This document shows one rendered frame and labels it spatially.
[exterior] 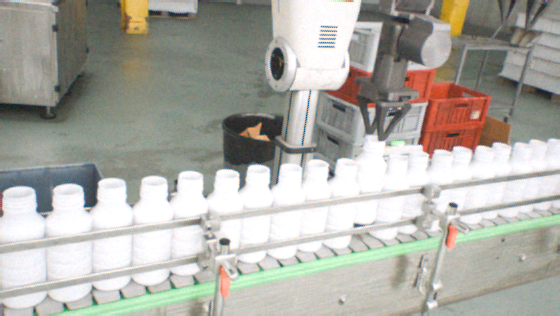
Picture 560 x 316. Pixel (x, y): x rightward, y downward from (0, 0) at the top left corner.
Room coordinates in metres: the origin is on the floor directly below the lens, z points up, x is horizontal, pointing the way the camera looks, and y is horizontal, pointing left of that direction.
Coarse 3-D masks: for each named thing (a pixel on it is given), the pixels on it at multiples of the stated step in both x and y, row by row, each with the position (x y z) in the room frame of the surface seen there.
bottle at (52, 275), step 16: (64, 192) 0.66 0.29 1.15; (80, 192) 0.64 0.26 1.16; (64, 208) 0.63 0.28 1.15; (80, 208) 0.64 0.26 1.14; (48, 224) 0.62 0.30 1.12; (64, 224) 0.62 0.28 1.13; (80, 224) 0.63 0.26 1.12; (48, 256) 0.62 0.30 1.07; (64, 256) 0.62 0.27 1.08; (80, 256) 0.63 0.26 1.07; (48, 272) 0.62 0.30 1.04; (64, 272) 0.62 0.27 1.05; (80, 272) 0.63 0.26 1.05; (64, 288) 0.62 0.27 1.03; (80, 288) 0.63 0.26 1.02
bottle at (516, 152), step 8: (520, 144) 1.14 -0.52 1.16; (512, 152) 1.12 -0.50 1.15; (520, 152) 1.11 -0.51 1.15; (528, 152) 1.11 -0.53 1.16; (512, 160) 1.11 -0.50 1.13; (520, 160) 1.11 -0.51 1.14; (528, 160) 1.11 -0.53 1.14; (512, 168) 1.10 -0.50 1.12; (520, 168) 1.10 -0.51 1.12; (528, 168) 1.10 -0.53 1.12; (512, 184) 1.10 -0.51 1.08; (520, 184) 1.09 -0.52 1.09; (504, 192) 1.10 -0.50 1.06; (512, 192) 1.09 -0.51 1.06; (520, 192) 1.10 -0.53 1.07; (504, 200) 1.10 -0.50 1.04; (512, 200) 1.09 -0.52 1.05; (520, 200) 1.10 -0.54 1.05; (512, 208) 1.09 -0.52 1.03; (504, 216) 1.10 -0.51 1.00; (512, 216) 1.10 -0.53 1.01
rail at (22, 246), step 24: (384, 192) 0.89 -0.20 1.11; (408, 192) 0.92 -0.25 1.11; (240, 216) 0.74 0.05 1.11; (432, 216) 0.96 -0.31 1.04; (48, 240) 0.60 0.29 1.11; (72, 240) 0.62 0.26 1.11; (288, 240) 0.79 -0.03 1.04; (312, 240) 0.82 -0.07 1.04; (144, 264) 0.67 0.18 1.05; (168, 264) 0.68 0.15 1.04; (24, 288) 0.59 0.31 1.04; (48, 288) 0.60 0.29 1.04
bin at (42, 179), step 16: (0, 176) 1.10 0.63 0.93; (16, 176) 1.12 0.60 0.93; (32, 176) 1.14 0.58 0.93; (48, 176) 1.15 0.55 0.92; (64, 176) 1.17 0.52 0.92; (80, 176) 1.19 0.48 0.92; (96, 176) 1.18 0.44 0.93; (0, 192) 1.10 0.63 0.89; (48, 192) 1.15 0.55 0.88; (96, 192) 1.18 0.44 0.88; (0, 208) 1.10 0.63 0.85; (48, 208) 1.15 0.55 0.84
